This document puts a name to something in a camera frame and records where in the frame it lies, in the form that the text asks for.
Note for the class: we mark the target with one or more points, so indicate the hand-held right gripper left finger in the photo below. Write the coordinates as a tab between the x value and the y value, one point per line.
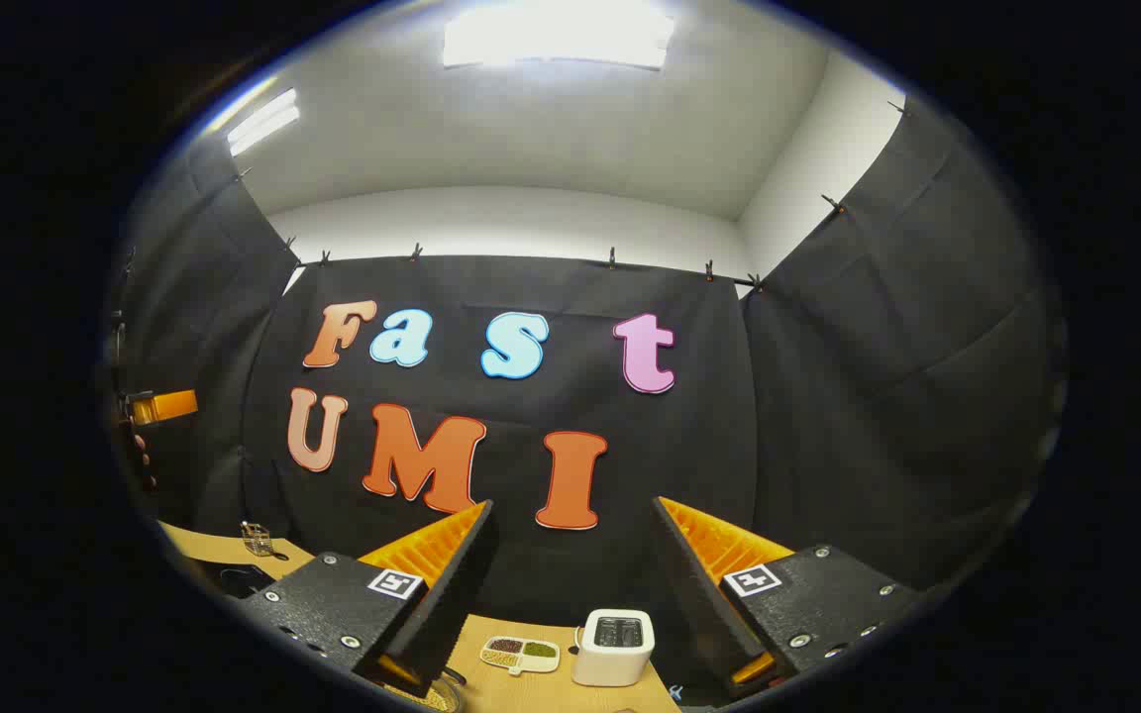
452	584

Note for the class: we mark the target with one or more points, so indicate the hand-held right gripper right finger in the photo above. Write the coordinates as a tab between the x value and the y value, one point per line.
694	594

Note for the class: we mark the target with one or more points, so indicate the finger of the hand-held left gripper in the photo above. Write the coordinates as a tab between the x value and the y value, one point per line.
166	406

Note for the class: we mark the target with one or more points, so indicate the black induction cooktop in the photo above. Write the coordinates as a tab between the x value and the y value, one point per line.
239	579

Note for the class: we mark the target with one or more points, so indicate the white divided bean dish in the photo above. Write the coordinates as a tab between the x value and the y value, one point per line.
519	654

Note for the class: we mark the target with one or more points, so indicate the white toaster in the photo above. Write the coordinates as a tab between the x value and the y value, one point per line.
612	649

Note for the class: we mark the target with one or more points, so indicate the black backdrop cloth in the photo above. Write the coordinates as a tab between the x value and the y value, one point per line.
828	396

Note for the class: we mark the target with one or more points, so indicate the narrow ceiling light panel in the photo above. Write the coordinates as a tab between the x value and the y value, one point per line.
261	121

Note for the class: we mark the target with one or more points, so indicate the large ceiling light panel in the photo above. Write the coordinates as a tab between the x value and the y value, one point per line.
556	35

